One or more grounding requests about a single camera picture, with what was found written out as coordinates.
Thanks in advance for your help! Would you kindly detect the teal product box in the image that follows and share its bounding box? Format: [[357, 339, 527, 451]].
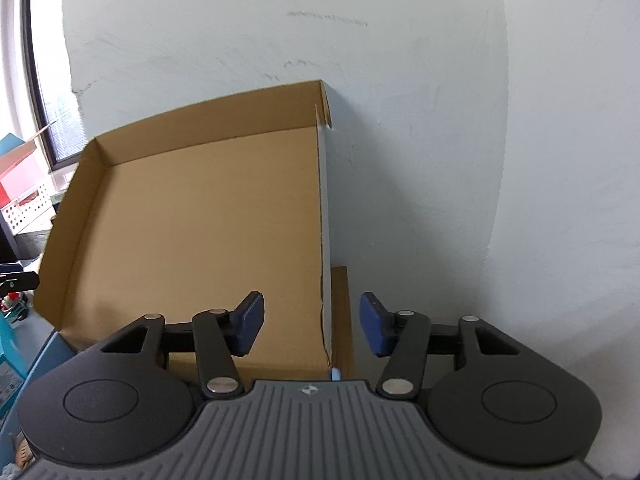
[[0, 316, 27, 417]]

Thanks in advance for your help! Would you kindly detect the red white box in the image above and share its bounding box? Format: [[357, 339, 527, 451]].
[[0, 122, 53, 207]]

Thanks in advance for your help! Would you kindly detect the white perforated basket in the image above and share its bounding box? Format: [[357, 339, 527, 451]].
[[1, 182, 53, 235]]

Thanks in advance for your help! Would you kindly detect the large blue cardboard box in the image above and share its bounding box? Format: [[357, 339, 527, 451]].
[[0, 78, 354, 461]]

